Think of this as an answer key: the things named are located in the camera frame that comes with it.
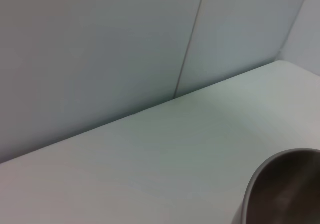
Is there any stainless steel mixing bowl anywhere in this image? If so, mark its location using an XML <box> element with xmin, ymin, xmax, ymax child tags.
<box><xmin>231</xmin><ymin>148</ymin><xmax>320</xmax><ymax>224</ymax></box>

